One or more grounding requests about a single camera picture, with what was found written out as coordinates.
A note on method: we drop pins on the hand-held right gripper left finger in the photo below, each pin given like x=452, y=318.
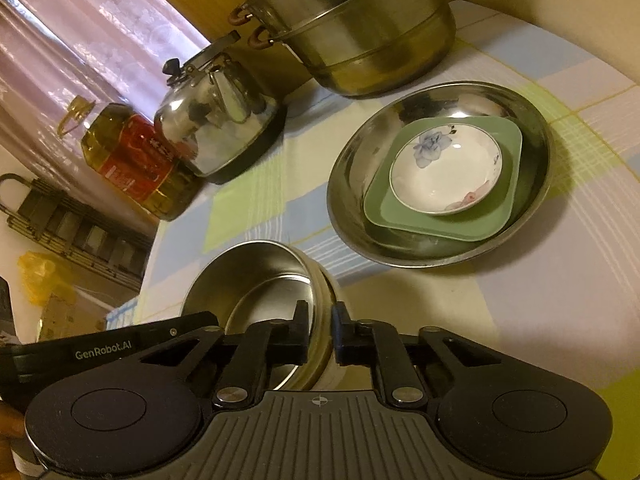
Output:
x=301, y=335

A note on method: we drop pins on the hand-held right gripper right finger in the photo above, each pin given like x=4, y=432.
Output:
x=343, y=335

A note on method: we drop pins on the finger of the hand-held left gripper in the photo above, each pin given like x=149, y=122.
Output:
x=195, y=321

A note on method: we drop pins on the white bowl with steel interior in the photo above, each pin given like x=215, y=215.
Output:
x=240, y=280

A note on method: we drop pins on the large round steel plate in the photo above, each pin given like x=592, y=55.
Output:
x=360, y=175

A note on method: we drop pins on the small white floral dish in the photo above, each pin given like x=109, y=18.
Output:
x=445, y=170

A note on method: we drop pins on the green square plate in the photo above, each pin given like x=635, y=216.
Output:
x=505, y=195

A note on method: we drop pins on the person's left hand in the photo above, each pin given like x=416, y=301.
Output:
x=11, y=422

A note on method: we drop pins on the yellow plastic bag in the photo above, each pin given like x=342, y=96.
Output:
x=40, y=275

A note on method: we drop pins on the dark metal rack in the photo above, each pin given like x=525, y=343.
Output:
x=70, y=225

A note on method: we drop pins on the cooking oil bottle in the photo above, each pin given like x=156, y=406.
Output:
x=130, y=160

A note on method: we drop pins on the steel kettle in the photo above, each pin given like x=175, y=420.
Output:
x=210, y=115

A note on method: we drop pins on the pink curtain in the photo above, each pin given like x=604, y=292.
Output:
x=75, y=50

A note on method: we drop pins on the large steel steamer pot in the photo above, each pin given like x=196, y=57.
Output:
x=360, y=35

